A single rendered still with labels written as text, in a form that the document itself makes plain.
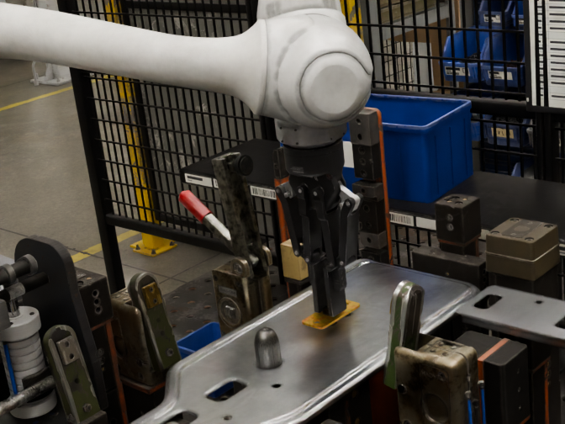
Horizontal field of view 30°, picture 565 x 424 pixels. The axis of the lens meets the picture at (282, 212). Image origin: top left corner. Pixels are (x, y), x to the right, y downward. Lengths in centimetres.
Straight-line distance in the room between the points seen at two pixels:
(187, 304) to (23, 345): 97
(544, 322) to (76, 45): 67
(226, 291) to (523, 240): 42
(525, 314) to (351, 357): 24
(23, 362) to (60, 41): 40
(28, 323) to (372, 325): 44
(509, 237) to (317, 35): 53
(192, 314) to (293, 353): 88
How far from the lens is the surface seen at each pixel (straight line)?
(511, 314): 141
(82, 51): 119
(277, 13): 124
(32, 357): 134
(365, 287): 151
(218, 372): 133
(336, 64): 106
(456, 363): 121
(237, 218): 145
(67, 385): 129
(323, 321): 139
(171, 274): 426
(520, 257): 150
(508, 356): 135
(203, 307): 224
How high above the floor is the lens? 163
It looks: 20 degrees down
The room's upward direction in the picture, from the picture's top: 7 degrees counter-clockwise
